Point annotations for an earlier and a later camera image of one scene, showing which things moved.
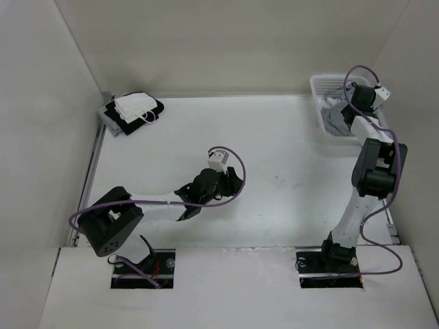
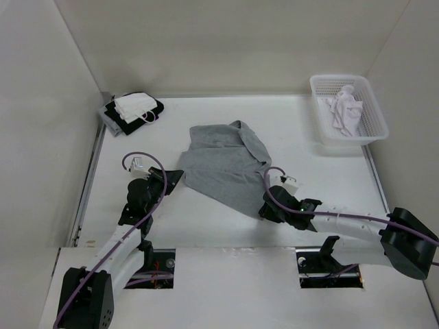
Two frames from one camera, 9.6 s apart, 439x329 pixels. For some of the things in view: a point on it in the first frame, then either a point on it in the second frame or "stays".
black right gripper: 370,110 → 265,212
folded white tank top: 133,107 stays
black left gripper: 232,184 → 173,177
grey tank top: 333,120 → 226,161
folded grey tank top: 116,130 stays
